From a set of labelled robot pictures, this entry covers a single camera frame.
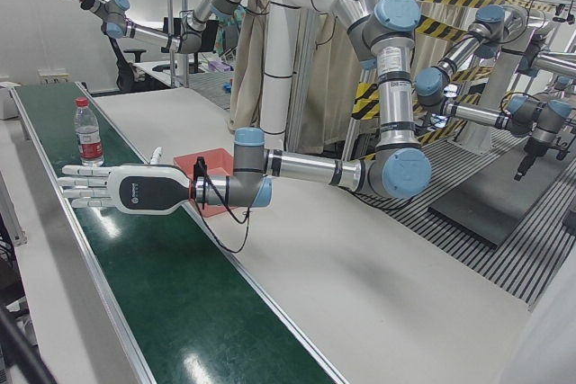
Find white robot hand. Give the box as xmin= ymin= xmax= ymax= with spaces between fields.
xmin=57 ymin=146 xmax=195 ymax=217

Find pink plastic basket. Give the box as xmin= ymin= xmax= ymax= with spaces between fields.
xmin=172 ymin=146 xmax=240 ymax=219

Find clear plastic water bottle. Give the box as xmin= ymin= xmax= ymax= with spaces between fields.
xmin=73 ymin=96 xmax=105 ymax=168

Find green conveyor belt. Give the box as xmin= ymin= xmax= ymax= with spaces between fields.
xmin=8 ymin=81 xmax=348 ymax=384

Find black office chair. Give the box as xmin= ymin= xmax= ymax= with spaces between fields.
xmin=106 ymin=34 xmax=150 ymax=94

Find white office desk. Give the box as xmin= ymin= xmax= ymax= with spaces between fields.
xmin=131 ymin=57 xmax=218 ymax=89

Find metal grating platform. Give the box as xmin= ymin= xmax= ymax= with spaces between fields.
xmin=185 ymin=70 xmax=236 ymax=112

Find beige curtain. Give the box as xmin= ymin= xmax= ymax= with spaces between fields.
xmin=228 ymin=4 xmax=357 ymax=156

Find black monitor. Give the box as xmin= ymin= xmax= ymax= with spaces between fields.
xmin=196 ymin=18 xmax=221 ymax=56

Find teal patterned cloth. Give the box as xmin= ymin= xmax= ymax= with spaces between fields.
xmin=214 ymin=4 xmax=247 ymax=62

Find black tripod leg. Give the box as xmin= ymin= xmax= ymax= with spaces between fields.
xmin=0 ymin=297 xmax=56 ymax=384

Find background black gripper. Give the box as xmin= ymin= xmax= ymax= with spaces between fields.
xmin=514 ymin=137 xmax=542 ymax=183

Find striped floor platform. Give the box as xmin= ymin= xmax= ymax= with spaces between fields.
xmin=345 ymin=126 xmax=576 ymax=305

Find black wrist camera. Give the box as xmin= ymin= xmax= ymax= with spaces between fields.
xmin=192 ymin=156 xmax=209 ymax=206

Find white wall socket strip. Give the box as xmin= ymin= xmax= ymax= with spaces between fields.
xmin=37 ymin=68 xmax=69 ymax=86

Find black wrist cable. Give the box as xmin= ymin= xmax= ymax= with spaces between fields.
xmin=196 ymin=175 xmax=254 ymax=255

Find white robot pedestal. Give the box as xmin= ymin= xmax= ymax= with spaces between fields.
xmin=222 ymin=0 xmax=380 ymax=138

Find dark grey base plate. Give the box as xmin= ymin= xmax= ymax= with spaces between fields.
xmin=426 ymin=162 xmax=542 ymax=249

